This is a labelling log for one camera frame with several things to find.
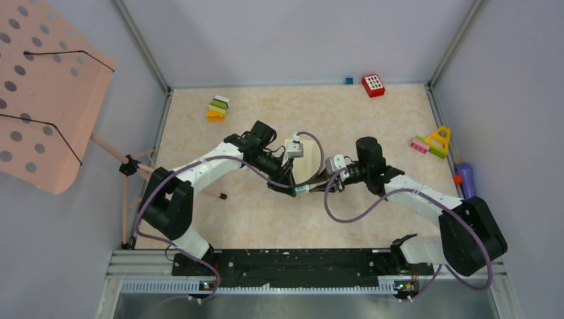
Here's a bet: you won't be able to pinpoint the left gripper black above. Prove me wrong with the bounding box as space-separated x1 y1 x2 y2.
249 147 297 196

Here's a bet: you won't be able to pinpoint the glue stick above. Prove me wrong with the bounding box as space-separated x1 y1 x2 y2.
294 185 310 194

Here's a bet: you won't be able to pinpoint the yellow envelope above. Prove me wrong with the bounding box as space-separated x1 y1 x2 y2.
292 139 321 183

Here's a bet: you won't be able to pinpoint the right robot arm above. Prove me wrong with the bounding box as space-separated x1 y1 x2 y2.
322 137 508 276

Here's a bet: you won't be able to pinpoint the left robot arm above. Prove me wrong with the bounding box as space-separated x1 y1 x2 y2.
138 121 296 275

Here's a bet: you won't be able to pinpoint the pink small block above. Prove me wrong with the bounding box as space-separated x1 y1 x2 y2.
410 139 430 154

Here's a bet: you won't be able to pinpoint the stacked colourful toy blocks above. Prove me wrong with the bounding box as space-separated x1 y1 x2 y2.
206 95 229 122

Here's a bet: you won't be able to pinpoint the red toy block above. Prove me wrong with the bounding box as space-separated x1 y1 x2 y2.
361 74 386 98

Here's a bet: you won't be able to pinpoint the yellow green toy block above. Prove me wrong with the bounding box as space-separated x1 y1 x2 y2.
424 126 451 159

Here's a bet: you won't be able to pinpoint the pink perforated music stand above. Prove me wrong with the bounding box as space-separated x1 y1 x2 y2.
1 1 167 252

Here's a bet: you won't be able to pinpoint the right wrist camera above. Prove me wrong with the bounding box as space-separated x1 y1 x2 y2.
325 154 347 176

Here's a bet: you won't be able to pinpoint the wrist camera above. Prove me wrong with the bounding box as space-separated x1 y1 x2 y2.
283 133 304 160
325 154 347 176

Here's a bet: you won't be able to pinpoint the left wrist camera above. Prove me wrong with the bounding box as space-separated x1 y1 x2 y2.
283 133 304 160

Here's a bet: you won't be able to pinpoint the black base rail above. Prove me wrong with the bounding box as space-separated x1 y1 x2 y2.
105 246 507 300

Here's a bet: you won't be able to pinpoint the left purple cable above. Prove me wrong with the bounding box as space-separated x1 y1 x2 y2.
134 131 325 304

